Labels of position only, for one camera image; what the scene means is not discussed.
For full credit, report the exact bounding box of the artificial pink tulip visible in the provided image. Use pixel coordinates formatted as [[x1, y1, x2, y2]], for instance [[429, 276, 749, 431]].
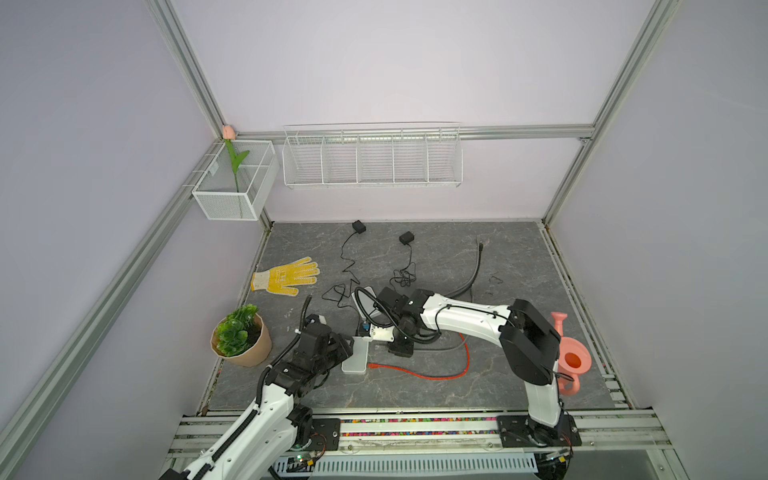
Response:
[[222, 125, 250, 193]]

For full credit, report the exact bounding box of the yellow work glove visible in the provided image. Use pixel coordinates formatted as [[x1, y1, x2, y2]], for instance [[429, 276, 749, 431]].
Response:
[[250, 257, 320, 297]]

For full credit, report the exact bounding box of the white network switch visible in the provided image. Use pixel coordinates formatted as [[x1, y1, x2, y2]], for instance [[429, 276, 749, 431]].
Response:
[[353, 286, 380, 321], [341, 337, 372, 375]]

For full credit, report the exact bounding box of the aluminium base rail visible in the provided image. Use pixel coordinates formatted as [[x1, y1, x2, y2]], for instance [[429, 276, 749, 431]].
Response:
[[161, 410, 688, 479]]

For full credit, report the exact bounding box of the red ethernet cable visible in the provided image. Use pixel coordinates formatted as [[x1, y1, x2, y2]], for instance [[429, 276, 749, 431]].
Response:
[[367, 332, 472, 382]]

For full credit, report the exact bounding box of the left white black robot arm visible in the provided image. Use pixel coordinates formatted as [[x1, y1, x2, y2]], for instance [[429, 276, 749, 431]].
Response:
[[161, 297, 354, 479]]

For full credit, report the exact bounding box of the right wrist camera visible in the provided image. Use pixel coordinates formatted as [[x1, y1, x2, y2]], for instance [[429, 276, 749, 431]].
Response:
[[357, 323, 394, 343]]

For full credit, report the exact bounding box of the pink watering can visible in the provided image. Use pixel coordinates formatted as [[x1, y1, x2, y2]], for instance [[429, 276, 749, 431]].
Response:
[[551, 312, 592, 396]]

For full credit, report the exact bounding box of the green potted plant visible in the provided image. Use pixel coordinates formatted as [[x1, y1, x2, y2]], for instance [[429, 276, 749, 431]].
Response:
[[210, 304, 272, 367]]

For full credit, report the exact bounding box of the grey ethernet cable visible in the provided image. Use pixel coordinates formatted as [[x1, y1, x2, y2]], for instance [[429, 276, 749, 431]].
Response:
[[413, 274, 505, 353]]

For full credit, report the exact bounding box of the small white mesh basket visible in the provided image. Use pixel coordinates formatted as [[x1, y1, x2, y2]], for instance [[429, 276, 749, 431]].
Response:
[[192, 140, 279, 221]]

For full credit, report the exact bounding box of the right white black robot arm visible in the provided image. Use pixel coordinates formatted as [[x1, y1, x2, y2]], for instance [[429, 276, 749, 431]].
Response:
[[354, 288, 582, 449]]

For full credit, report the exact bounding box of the long white wire basket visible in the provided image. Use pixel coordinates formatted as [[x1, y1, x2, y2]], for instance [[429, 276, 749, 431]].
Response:
[[282, 122, 464, 188]]

